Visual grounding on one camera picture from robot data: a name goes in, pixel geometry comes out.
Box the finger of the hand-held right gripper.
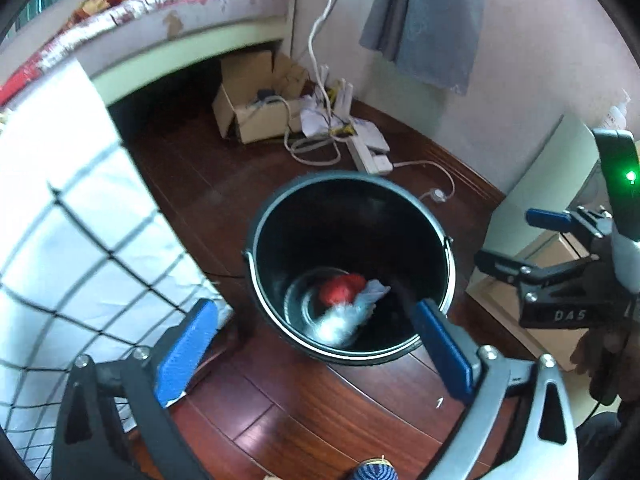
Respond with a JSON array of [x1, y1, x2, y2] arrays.
[[526, 206, 615, 240], [473, 248, 601, 297]]

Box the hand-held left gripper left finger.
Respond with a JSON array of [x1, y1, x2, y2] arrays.
[[50, 299, 221, 480]]

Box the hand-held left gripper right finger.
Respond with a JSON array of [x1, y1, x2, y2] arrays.
[[409, 299, 582, 480]]

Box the white tissue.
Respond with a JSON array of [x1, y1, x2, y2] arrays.
[[314, 280, 392, 347]]

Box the red wrapper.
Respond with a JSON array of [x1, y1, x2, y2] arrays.
[[319, 273, 367, 307]]

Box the black bucket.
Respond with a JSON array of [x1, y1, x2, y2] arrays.
[[242, 170, 458, 367]]

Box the person's right hand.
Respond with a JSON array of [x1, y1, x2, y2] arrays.
[[569, 319, 640, 407]]

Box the pale bedside cabinet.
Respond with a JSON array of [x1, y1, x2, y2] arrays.
[[466, 111, 618, 372]]

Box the white plastic bottle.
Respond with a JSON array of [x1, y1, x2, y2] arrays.
[[596, 88, 634, 134]]

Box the blue knitted shoe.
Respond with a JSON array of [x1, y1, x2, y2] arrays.
[[349, 455, 402, 480]]

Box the checkered tablecloth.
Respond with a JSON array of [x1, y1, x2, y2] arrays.
[[0, 57, 237, 463]]

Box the white power strip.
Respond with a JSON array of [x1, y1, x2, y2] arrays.
[[349, 136, 457, 206]]

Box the grey curtain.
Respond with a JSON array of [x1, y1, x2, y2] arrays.
[[359, 0, 489, 97]]

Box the cardboard box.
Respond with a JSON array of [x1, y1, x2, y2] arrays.
[[212, 50, 312, 145]]

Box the grey mattress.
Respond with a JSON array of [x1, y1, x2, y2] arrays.
[[75, 0, 292, 82]]

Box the white cable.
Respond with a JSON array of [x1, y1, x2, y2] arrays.
[[284, 0, 347, 167]]

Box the cream bed frame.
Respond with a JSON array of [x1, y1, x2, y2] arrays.
[[91, 24, 289, 109]]

